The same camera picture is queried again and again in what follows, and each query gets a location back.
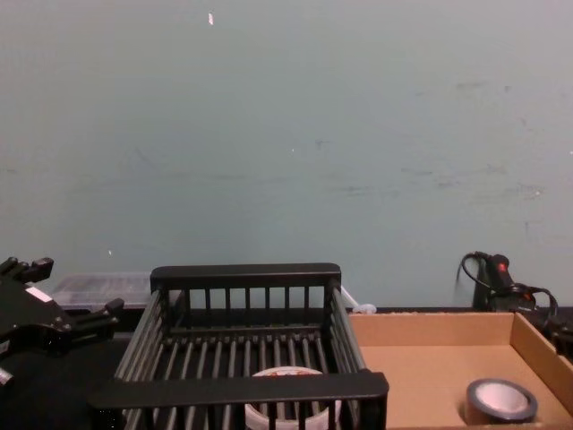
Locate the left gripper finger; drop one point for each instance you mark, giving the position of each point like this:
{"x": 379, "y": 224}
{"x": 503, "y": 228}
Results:
{"x": 27, "y": 270}
{"x": 96, "y": 320}

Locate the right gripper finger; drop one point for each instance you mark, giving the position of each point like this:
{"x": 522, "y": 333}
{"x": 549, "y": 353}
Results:
{"x": 565, "y": 342}

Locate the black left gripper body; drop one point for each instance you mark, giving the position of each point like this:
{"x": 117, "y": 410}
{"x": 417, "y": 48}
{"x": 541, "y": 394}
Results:
{"x": 31, "y": 318}

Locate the roll of silver tape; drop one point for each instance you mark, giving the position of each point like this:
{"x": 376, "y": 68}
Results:
{"x": 476, "y": 410}

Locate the roll of white tape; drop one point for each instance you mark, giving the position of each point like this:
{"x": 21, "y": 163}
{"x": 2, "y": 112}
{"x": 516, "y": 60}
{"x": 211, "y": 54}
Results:
{"x": 286, "y": 372}

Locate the clear plastic case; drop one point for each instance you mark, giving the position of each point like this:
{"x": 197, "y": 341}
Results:
{"x": 103, "y": 286}

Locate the black table cloth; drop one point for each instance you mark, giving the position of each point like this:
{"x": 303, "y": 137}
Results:
{"x": 45, "y": 394}

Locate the shallow brown cardboard tray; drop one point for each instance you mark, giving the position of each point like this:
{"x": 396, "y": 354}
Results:
{"x": 416, "y": 372}

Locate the black rack with steel bars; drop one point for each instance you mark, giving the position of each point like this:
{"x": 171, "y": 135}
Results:
{"x": 242, "y": 394}

